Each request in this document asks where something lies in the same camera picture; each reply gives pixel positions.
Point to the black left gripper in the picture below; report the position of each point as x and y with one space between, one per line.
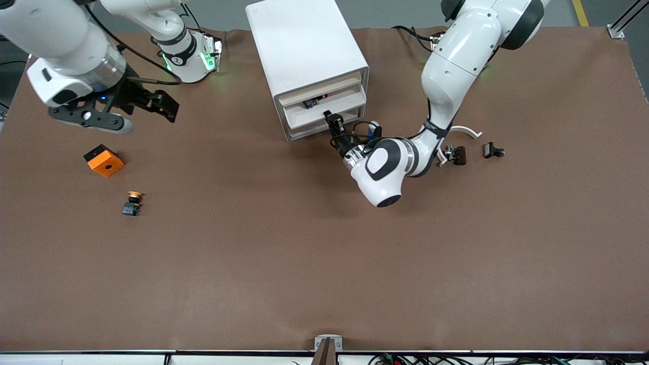
340 140

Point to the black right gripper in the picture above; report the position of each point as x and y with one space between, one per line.
133 94

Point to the beige cabinet drawer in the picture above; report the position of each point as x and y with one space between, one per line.
324 114
309 133
319 87

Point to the red cap push button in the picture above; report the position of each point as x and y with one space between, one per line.
310 104

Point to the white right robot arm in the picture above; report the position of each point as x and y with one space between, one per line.
61 35

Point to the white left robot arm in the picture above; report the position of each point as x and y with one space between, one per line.
456 66

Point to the white drawer cabinet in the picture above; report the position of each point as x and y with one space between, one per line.
299 45

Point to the yellow cap push button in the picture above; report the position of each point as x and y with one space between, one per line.
132 205

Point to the brown table cover sheet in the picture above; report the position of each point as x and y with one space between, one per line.
324 243

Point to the small brown electrical component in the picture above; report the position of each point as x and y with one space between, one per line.
459 155

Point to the white curved plastic piece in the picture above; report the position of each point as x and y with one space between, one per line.
471 132

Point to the small black clip component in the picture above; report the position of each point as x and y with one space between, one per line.
489 149

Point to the black table edge strip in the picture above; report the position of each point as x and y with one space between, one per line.
101 351

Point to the grey metal bracket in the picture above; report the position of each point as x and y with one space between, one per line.
318 343

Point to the brown wooden post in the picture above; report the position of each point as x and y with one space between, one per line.
325 355

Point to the small aluminium corner bracket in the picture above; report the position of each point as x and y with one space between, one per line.
616 32

